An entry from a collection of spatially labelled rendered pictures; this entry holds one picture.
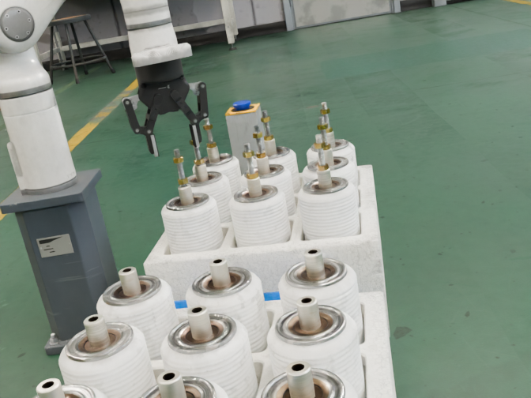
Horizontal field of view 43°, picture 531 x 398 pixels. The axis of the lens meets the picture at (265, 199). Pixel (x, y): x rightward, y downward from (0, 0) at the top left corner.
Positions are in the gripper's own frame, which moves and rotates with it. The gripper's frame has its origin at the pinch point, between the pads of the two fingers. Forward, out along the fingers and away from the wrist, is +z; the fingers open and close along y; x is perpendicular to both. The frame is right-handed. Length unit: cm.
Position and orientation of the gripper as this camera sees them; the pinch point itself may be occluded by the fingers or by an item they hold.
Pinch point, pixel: (175, 143)
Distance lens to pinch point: 112.6
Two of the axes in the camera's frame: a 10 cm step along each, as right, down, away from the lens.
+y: -9.3, 2.5, -2.5
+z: 1.6, 9.3, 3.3
